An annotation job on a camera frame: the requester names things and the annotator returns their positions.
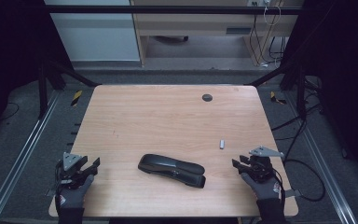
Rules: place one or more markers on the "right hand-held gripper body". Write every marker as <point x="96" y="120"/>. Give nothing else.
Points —
<point x="262" y="166"/>

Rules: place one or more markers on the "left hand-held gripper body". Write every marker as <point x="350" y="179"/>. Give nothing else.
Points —
<point x="71" y="160"/>

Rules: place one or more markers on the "small silver staple strip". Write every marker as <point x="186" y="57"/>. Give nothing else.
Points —
<point x="222" y="144"/>

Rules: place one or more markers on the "black stapler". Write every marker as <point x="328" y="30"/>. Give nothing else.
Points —
<point x="171" y="169"/>

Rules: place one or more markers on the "person's right hand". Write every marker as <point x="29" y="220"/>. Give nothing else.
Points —
<point x="265" y="190"/>

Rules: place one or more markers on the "yellow tool right floor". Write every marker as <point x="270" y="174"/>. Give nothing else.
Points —
<point x="276" y="99"/>

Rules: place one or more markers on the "black curtain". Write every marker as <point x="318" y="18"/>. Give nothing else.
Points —
<point x="345" y="62"/>
<point x="9" y="53"/>

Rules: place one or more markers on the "white cabinet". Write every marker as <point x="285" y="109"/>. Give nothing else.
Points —
<point x="96" y="37"/>

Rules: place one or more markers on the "light wooden desk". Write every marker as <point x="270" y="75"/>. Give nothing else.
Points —
<point x="195" y="25"/>

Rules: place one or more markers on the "grey metal table bracket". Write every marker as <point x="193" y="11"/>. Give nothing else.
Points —
<point x="293" y="193"/>
<point x="50" y="192"/>

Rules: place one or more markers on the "aluminium floor rail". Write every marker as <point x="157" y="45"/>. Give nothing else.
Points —
<point x="323" y="168"/>
<point x="21" y="158"/>

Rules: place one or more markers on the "black metal frame strut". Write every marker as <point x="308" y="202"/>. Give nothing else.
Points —
<point x="292" y="77"/>
<point x="62" y="74"/>

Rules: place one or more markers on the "black horizontal frame bar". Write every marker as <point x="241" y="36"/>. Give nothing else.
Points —
<point x="167" y="9"/>

